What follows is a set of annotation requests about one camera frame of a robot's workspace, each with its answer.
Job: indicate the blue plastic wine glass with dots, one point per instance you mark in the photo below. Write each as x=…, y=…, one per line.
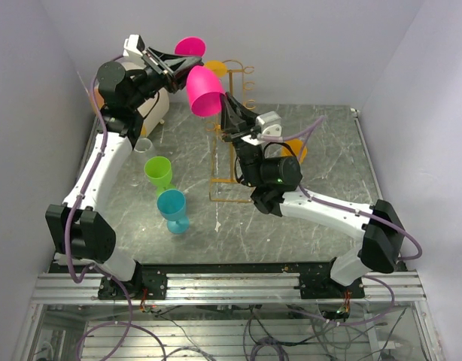
x=172, y=205

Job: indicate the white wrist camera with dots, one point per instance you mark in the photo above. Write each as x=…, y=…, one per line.
x=270, y=126
x=133, y=48

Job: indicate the white half-round box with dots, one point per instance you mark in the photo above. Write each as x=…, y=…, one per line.
x=153, y=110

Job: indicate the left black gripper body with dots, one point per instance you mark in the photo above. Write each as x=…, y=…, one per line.
x=156, y=79

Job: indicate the pink plastic wine glass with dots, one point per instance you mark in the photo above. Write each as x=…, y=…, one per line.
x=203, y=87

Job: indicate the yellow wine glass front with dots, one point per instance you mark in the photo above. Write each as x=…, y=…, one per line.
x=217, y=67

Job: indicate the yellow wine glass back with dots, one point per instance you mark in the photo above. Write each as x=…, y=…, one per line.
x=295, y=147

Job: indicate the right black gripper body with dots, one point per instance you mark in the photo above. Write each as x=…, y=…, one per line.
x=244, y=147

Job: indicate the clear wine glass left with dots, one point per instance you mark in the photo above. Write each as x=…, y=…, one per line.
x=144, y=147

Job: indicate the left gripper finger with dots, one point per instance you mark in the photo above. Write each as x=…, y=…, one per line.
x=176, y=82
x=170, y=64

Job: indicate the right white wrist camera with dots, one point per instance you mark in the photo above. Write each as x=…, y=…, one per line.
x=270, y=126

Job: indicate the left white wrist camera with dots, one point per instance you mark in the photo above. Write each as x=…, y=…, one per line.
x=133, y=48

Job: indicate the gold wire glass rack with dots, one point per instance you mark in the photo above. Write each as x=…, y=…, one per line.
x=234, y=67

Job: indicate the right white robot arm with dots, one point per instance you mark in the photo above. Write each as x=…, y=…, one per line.
x=277, y=190

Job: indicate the green plastic wine glass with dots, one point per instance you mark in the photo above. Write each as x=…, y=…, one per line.
x=158, y=171

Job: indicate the yellow wine glass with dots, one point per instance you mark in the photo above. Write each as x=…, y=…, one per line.
x=295, y=147
x=217, y=67

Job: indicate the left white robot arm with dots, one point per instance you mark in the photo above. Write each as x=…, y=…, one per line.
x=77, y=227

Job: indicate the aluminium mounting rail frame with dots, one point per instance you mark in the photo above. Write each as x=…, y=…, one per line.
x=246, y=283

